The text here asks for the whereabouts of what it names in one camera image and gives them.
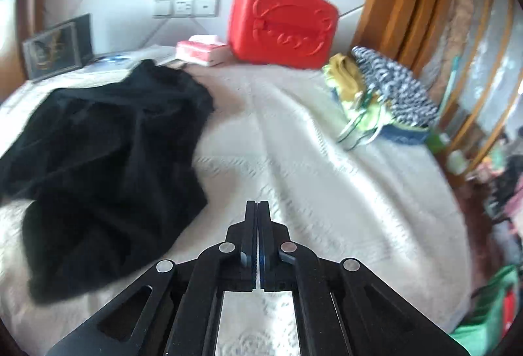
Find white lace bedspread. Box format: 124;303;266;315
0;45;470;356

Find yellow-green cloth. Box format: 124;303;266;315
323;54;365;103

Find black gift bag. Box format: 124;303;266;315
22;13;94;81

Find blue jeans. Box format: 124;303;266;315
380;122;430;145

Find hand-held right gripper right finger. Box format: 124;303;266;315
259;201;470;356

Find red plastic carry case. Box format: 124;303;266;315
228;0;340;70

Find red and white tissue box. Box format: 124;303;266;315
176;35;231;67

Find light green cloth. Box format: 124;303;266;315
338;94;389;146

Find blue and white packets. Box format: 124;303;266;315
84;45;180;73

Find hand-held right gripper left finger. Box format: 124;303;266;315
47;201;259;356

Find dark wooden headboard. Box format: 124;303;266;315
16;0;54;79

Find green bag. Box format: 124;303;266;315
449;264;520;356

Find black and white patterned cloth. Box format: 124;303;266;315
351;46;440;128

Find black garment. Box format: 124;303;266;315
0;59;215;305

